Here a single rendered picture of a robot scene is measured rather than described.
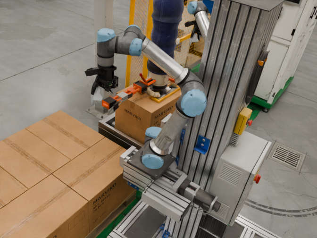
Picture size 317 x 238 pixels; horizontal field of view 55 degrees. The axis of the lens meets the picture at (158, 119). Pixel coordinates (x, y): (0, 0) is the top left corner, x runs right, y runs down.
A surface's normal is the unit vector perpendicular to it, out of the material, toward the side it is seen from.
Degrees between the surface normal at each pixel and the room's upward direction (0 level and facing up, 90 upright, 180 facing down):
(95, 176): 0
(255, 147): 0
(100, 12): 90
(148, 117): 90
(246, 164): 0
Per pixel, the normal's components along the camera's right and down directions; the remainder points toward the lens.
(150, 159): -0.11, 0.68
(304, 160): 0.12, -0.80
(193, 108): 0.02, 0.49
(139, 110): -0.62, 0.40
